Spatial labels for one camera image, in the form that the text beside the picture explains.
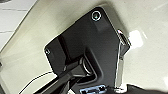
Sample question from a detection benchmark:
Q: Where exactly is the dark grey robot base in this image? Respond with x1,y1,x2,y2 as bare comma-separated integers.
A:
43,6,129,93

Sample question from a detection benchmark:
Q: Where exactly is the round silver base bolt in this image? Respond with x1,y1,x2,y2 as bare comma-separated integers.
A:
90,10,103,22
45,48,52,56

